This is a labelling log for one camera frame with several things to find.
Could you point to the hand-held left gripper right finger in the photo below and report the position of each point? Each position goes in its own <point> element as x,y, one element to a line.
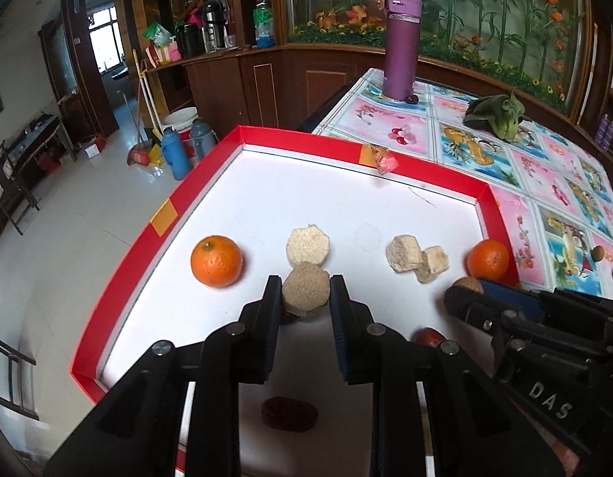
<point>338,328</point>

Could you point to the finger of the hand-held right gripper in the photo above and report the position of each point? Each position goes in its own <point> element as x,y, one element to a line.
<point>475,308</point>
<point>515,298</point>

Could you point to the purple bottles on shelf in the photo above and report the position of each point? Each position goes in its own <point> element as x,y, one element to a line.
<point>607,131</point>

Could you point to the orange mandarin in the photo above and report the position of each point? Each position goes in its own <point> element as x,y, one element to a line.
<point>488,258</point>
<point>217,261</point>

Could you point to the purple thermos bottle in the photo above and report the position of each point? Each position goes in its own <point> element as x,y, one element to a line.
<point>402,44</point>

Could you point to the brown wooden counter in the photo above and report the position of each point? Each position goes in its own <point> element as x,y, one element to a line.
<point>266,84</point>

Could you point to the pink box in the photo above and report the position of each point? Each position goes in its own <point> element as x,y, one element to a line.
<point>162,53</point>

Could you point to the wrinkled red date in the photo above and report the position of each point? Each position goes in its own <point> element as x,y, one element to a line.
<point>428,338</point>
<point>289,413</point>

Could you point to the printed pink blue tablecloth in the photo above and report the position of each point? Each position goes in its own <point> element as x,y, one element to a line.
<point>534,174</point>

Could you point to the green plastic bottle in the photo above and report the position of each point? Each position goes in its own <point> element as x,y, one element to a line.
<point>263,25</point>

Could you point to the glass panel with plants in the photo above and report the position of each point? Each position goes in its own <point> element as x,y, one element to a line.
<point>485,10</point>

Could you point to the pink candy wrapper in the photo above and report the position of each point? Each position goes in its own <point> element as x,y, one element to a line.
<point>385,161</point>

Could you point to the green bok choy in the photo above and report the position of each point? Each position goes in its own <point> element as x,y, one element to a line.
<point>497,114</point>

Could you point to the red rimmed white tray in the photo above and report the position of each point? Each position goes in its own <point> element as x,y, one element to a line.
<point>306,194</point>

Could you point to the small white box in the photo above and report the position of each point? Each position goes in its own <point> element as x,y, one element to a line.
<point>93,150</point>

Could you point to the grey thermos flask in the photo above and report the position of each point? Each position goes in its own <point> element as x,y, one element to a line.
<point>203,136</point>

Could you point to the black and silver thermos jug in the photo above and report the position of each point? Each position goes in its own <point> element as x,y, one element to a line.
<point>213,25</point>

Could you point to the black kettle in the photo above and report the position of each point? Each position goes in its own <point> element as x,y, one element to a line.
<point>187,39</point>

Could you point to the white bucket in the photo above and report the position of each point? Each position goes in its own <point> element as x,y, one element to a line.
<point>179,120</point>

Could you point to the blue thermos flask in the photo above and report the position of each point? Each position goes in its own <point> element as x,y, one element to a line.
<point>174,154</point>

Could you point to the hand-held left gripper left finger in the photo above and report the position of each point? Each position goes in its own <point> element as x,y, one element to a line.
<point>271,328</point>

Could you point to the green bag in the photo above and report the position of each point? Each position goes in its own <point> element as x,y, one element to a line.
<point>160,35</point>

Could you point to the black side table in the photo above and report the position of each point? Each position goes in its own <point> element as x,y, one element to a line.
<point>33,139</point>

